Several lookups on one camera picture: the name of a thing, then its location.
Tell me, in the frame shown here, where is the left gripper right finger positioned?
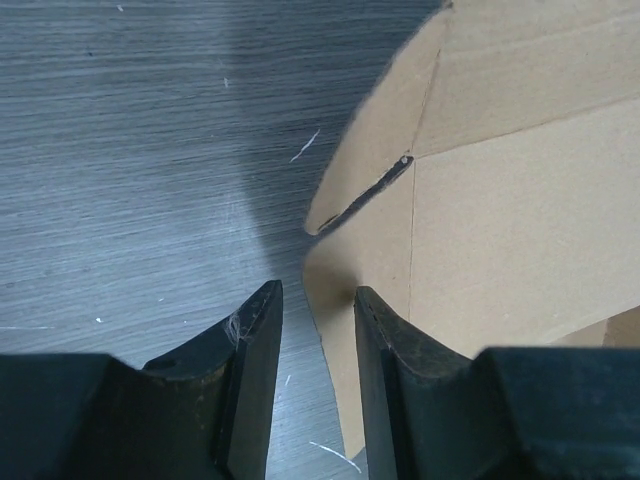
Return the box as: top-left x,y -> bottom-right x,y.
354,287 -> 520,479

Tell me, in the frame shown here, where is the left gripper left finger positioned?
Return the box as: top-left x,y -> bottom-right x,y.
134,280 -> 283,479

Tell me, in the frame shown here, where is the brown cardboard box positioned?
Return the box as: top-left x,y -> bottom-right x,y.
303,1 -> 639,457

